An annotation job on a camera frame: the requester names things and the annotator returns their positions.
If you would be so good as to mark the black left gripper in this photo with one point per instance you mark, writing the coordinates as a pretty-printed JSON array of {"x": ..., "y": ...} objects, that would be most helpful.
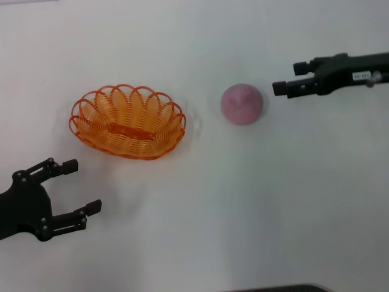
[{"x": 27, "y": 210}]

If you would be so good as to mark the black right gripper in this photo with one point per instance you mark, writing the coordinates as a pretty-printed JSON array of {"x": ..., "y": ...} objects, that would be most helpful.
[{"x": 337, "y": 71}]

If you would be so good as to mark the pink peach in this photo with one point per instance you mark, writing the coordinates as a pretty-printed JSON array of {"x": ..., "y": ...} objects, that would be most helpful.
[{"x": 241, "y": 105}]

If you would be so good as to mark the orange plastic woven basket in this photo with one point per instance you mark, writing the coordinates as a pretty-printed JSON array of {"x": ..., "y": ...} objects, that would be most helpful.
[{"x": 130, "y": 143}]

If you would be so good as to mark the dark curved robot part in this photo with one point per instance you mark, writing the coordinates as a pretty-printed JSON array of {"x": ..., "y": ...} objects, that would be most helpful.
[{"x": 282, "y": 289}]

